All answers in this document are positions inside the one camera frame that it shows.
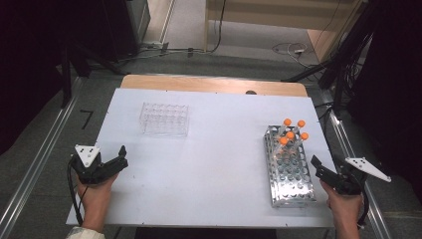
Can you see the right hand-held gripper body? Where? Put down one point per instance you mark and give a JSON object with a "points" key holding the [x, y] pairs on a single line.
{"points": [[350, 184]]}

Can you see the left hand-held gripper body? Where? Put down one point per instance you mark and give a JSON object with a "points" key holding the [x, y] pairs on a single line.
{"points": [[87, 174]]}

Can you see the orange-capped clear tube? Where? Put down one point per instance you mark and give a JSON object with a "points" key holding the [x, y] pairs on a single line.
{"points": [[301, 123], [287, 121], [283, 140], [304, 135], [290, 135]]}

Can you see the perforated metal tube rack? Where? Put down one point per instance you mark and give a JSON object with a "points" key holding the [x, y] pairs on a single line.
{"points": [[292, 186]]}

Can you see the clear plastic tube rack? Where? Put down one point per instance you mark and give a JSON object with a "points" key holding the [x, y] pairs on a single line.
{"points": [[164, 119]]}

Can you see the person's right hand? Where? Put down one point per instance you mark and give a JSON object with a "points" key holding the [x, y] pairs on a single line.
{"points": [[345, 205]]}

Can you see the person's left hand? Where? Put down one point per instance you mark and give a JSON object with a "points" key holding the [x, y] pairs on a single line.
{"points": [[96, 199]]}

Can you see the black metal stand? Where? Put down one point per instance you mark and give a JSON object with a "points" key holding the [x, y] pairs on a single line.
{"points": [[340, 89], [66, 83]]}

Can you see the white board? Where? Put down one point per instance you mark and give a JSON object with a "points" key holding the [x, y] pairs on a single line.
{"points": [[215, 166]]}

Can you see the dark curtain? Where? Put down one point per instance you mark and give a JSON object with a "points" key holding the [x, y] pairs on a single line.
{"points": [[394, 99]]}

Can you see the grey power strip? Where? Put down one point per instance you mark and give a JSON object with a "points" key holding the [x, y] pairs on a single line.
{"points": [[154, 45]]}

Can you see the dark cabinet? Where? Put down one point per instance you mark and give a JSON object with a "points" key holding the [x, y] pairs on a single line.
{"points": [[116, 30]]}

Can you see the light wooden desk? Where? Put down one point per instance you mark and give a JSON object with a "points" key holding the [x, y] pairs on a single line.
{"points": [[265, 13]]}

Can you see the aluminium floor rail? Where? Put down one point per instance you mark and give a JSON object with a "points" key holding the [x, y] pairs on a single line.
{"points": [[341, 136], [40, 159]]}

